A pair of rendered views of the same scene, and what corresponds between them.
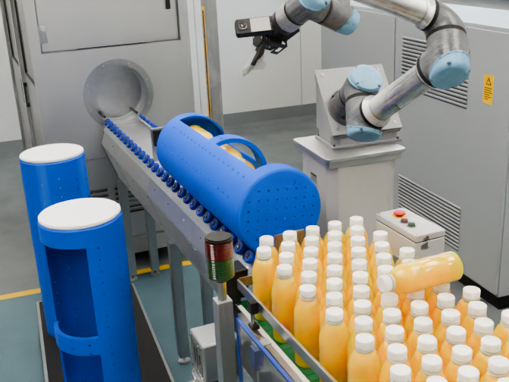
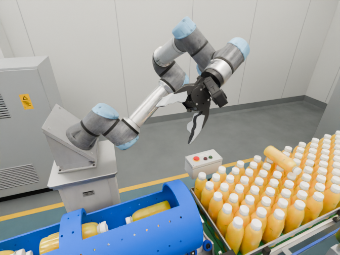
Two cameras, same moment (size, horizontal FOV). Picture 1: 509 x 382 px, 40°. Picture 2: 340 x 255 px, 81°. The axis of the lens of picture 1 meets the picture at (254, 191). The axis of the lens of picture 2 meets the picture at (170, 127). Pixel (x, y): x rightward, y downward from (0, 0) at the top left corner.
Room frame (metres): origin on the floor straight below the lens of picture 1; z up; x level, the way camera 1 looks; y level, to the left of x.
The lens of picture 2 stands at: (2.06, 0.49, 1.85)
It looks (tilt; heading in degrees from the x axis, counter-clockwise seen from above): 30 degrees down; 270
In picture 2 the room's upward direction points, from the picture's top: straight up
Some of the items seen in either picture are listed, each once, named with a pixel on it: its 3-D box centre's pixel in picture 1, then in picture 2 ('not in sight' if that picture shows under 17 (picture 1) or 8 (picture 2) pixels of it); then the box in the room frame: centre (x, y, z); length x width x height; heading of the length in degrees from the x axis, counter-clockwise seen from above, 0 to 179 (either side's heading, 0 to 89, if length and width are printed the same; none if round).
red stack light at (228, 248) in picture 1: (219, 248); not in sight; (1.45, 0.09, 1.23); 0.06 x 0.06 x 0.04
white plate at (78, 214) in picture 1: (79, 213); not in sight; (2.24, 0.60, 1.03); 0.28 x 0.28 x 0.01
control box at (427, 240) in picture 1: (408, 236); (203, 163); (1.87, -0.44, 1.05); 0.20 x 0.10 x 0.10; 23
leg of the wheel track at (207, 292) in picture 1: (207, 296); not in sight; (2.94, 0.25, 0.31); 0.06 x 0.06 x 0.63; 23
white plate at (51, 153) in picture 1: (51, 152); not in sight; (3.01, 0.90, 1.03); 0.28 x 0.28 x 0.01
